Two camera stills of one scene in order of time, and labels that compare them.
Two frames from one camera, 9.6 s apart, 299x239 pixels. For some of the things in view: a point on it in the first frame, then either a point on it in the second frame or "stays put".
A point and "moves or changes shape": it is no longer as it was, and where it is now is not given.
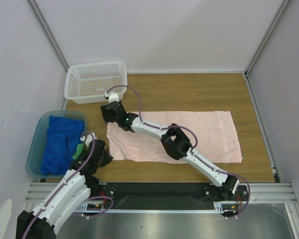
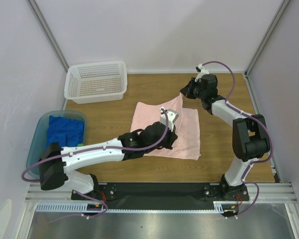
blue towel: (63, 136) stays put
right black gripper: (106, 113) to (189, 88)
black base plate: (164, 195) stays put
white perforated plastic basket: (88, 82) stays put
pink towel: (212, 134) moves or changes shape
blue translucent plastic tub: (38, 138) stays put
